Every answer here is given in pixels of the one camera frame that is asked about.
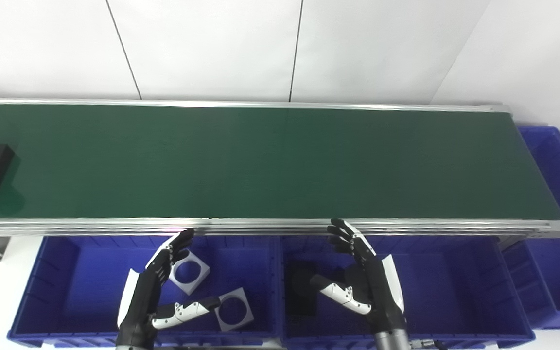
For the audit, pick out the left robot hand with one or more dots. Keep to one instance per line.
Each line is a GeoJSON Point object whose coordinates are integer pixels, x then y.
{"type": "Point", "coordinates": [139, 301]}

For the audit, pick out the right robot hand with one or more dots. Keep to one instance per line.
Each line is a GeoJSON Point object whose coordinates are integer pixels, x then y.
{"type": "Point", "coordinates": [382, 291]}

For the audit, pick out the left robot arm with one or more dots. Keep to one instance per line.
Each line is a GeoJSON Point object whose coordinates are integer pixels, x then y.
{"type": "Point", "coordinates": [131, 346]}

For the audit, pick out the blue bin with white parts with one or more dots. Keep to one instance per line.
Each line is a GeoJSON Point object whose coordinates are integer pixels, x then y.
{"type": "Point", "coordinates": [80, 287]}

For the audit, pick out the blue bin with black parts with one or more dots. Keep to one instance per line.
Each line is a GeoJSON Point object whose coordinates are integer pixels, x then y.
{"type": "Point", "coordinates": [445, 287]}

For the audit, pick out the empty blue bin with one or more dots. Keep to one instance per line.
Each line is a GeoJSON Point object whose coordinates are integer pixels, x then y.
{"type": "Point", "coordinates": [552, 160]}

